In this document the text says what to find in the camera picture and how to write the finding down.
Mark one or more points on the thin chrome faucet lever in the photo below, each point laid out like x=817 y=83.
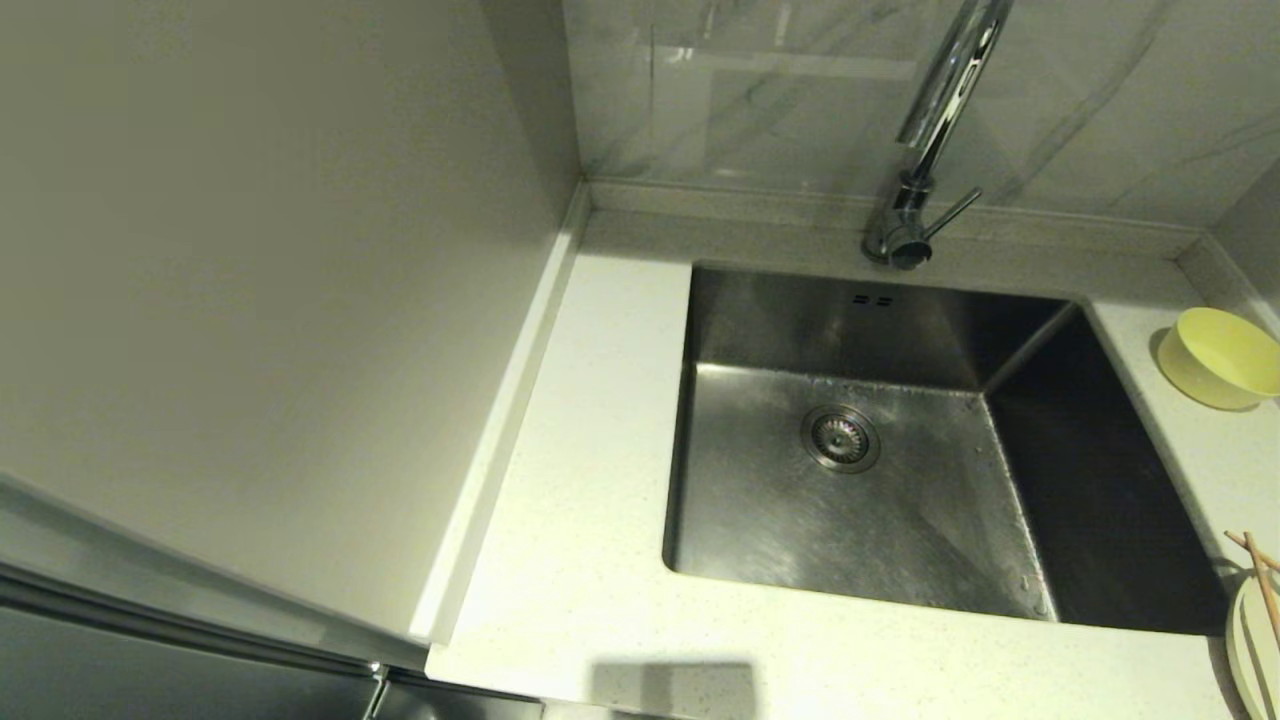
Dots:
x=955 y=212

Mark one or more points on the pale yellow bowl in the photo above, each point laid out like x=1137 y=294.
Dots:
x=1220 y=358

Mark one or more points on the round cream plate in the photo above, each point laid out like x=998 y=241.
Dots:
x=1255 y=650

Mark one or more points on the stainless steel sink basin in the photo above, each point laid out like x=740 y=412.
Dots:
x=900 y=530

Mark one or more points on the round metal drain strainer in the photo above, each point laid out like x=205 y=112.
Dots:
x=841 y=438

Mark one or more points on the tall pale cabinet side panel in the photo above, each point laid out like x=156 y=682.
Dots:
x=250 y=300

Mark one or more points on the tall chrome faucet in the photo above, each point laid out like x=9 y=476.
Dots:
x=950 y=80

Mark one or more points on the metal cabinet trim strip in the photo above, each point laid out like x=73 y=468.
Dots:
x=200 y=632

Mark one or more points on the dark glossy cabinet door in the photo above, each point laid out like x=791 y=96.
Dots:
x=150 y=685

